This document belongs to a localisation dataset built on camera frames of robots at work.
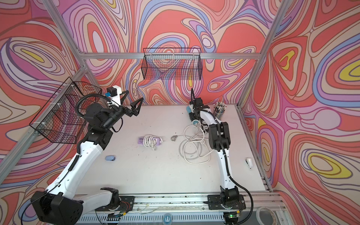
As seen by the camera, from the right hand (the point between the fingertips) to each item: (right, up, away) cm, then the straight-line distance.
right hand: (195, 119), depth 110 cm
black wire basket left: (-75, 0, -39) cm, 85 cm away
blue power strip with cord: (-3, +2, -12) cm, 12 cm away
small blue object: (-56, -24, -25) cm, 65 cm away
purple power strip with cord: (-32, -14, -20) cm, 40 cm away
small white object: (+31, -26, -25) cm, 47 cm away
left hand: (-32, +11, -45) cm, 57 cm away
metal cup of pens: (+14, +8, -17) cm, 23 cm away
